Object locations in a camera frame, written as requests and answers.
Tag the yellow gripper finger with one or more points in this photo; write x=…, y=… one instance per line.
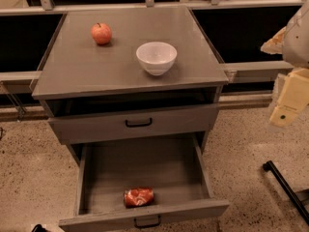
x=274, y=45
x=293, y=98

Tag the crushed red coke can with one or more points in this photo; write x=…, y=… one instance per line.
x=138, y=197

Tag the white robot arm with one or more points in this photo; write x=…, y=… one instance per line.
x=292, y=42

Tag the closed grey top drawer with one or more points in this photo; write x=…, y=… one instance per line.
x=111, y=126

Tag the open grey middle drawer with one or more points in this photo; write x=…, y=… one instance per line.
x=171, y=165

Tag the grey drawer cabinet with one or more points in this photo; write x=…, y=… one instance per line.
x=82, y=77

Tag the black metal leg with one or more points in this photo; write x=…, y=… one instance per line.
x=300, y=198

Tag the white ceramic bowl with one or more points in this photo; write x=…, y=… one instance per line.
x=156, y=58

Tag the red apple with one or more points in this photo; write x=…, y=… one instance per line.
x=101, y=33

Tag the grey side rail shelf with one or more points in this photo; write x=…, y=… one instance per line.
x=250, y=72

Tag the black top drawer handle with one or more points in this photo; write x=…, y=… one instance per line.
x=138, y=124

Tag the black drawer handle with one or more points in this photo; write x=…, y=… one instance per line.
x=138, y=124
x=140, y=223

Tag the black middle drawer handle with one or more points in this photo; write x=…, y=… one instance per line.
x=140, y=223

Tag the grey left rail shelf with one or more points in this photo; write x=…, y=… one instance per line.
x=18, y=82

